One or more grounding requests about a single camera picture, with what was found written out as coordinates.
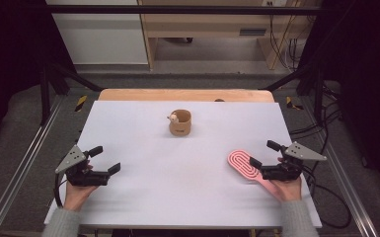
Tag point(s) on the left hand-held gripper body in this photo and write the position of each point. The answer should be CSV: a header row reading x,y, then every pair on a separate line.
x,y
79,176

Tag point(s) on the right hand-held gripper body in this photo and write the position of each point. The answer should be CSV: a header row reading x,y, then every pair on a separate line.
x,y
281,173

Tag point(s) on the pink hairbrush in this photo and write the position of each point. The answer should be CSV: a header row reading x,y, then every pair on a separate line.
x,y
240,161

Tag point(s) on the tan bag-shaped cup with figure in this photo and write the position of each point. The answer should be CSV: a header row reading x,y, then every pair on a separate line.
x,y
180,126

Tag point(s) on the person's right hand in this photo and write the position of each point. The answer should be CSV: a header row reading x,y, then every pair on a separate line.
x,y
289,190

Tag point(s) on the person's left hand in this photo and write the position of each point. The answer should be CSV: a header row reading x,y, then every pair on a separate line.
x,y
75,196

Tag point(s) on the white board sheet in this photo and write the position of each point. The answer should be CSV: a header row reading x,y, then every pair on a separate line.
x,y
177,177

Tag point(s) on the wooden table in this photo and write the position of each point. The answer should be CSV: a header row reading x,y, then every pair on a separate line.
x,y
184,94

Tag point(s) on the black curtain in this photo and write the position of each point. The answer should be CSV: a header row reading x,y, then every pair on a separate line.
x,y
6,65
365,82

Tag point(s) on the white cabinet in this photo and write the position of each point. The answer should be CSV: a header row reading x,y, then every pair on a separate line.
x,y
102,36

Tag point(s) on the aluminium floor rail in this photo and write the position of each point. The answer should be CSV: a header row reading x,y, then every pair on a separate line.
x,y
342,171
23,164

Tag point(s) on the black frame strut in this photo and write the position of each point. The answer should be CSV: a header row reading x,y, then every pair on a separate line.
x,y
317,89
46,92

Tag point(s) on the black horizontal frame bar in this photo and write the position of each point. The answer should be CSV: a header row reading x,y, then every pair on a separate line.
x,y
177,9

